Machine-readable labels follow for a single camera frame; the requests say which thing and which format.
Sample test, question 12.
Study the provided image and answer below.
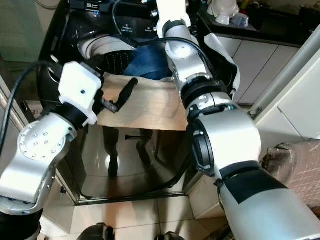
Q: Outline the clear plastic container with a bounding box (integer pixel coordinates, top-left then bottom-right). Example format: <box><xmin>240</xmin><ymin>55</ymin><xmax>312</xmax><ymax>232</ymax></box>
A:
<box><xmin>230</xmin><ymin>12</ymin><xmax>251</xmax><ymax>29</ymax></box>

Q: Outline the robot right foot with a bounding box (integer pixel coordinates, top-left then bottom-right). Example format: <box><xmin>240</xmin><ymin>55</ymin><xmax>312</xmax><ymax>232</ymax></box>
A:
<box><xmin>159</xmin><ymin>231</ymin><xmax>187</xmax><ymax>240</ymax></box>

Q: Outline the brown checked fabric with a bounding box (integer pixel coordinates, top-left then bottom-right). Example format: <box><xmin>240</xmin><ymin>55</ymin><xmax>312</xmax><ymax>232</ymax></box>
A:
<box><xmin>260</xmin><ymin>142</ymin><xmax>320</xmax><ymax>202</ymax></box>

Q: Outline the white cabinet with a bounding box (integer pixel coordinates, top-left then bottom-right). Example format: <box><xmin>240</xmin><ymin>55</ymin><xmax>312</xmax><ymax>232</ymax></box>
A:
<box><xmin>217</xmin><ymin>31</ymin><xmax>308</xmax><ymax>107</ymax></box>

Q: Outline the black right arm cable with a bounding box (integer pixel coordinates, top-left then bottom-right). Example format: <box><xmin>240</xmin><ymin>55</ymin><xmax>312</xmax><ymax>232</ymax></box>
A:
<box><xmin>113</xmin><ymin>0</ymin><xmax>218</xmax><ymax>76</ymax></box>

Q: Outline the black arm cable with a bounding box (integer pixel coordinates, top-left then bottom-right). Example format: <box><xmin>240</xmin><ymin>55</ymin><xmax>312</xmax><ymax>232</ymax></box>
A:
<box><xmin>113</xmin><ymin>0</ymin><xmax>218</xmax><ymax>76</ymax></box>
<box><xmin>0</xmin><ymin>61</ymin><xmax>67</xmax><ymax>151</ymax></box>

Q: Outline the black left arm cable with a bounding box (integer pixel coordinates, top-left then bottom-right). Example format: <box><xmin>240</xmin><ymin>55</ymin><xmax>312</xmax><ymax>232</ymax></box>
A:
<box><xmin>0</xmin><ymin>61</ymin><xmax>67</xmax><ymax>151</ymax></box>

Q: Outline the blue denim garment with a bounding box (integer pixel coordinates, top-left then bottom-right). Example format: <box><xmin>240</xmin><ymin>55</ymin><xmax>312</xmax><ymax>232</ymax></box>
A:
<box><xmin>122</xmin><ymin>42</ymin><xmax>175</xmax><ymax>81</ymax></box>

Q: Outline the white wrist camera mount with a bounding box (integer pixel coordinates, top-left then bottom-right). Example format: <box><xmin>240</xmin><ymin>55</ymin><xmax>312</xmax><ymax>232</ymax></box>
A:
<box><xmin>155</xmin><ymin>0</ymin><xmax>192</xmax><ymax>37</ymax></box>
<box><xmin>58</xmin><ymin>61</ymin><xmax>105</xmax><ymax>126</ymax></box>

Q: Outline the black top-load washing machine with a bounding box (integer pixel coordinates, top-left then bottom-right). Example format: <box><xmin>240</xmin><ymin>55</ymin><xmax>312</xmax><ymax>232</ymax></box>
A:
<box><xmin>40</xmin><ymin>0</ymin><xmax>243</xmax><ymax>203</ymax></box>

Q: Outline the white plastic bottle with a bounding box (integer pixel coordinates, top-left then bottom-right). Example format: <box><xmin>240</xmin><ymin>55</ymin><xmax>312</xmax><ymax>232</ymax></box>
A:
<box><xmin>210</xmin><ymin>0</ymin><xmax>241</xmax><ymax>26</ymax></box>

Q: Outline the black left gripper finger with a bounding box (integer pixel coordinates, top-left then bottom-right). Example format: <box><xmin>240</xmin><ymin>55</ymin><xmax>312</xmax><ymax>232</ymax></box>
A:
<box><xmin>115</xmin><ymin>77</ymin><xmax>139</xmax><ymax>110</ymax></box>

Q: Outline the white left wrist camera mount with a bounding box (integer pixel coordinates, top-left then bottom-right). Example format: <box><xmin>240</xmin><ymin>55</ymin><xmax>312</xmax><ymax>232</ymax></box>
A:
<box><xmin>58</xmin><ymin>61</ymin><xmax>105</xmax><ymax>126</ymax></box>

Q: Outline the black box on washer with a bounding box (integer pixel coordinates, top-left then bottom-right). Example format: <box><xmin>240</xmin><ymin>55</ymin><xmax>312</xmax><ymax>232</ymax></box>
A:
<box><xmin>69</xmin><ymin>0</ymin><xmax>121</xmax><ymax>12</ymax></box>

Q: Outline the grey metal pole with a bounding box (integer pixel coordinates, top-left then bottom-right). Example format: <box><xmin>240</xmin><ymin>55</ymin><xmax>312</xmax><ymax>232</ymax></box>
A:
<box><xmin>249</xmin><ymin>30</ymin><xmax>320</xmax><ymax>120</ymax></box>

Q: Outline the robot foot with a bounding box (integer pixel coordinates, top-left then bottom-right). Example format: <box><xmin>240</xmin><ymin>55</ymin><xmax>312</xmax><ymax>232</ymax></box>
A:
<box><xmin>80</xmin><ymin>223</ymin><xmax>114</xmax><ymax>240</ymax></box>
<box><xmin>159</xmin><ymin>231</ymin><xmax>187</xmax><ymax>240</ymax></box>

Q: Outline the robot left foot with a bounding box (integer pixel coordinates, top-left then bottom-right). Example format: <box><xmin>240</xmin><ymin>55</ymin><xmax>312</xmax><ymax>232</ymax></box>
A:
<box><xmin>80</xmin><ymin>223</ymin><xmax>114</xmax><ymax>240</ymax></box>

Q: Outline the white cloth draped on washer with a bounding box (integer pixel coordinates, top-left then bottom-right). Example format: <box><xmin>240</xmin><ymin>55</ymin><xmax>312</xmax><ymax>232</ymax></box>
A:
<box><xmin>202</xmin><ymin>32</ymin><xmax>242</xmax><ymax>102</ymax></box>

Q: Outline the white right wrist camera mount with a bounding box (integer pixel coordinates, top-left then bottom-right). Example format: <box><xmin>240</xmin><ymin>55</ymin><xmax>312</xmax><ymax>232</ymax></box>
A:
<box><xmin>155</xmin><ymin>0</ymin><xmax>192</xmax><ymax>37</ymax></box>

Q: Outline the beige cloth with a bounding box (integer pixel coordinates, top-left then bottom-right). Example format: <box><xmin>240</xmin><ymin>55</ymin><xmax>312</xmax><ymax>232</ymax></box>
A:
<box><xmin>96</xmin><ymin>75</ymin><xmax>192</xmax><ymax>132</ymax></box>

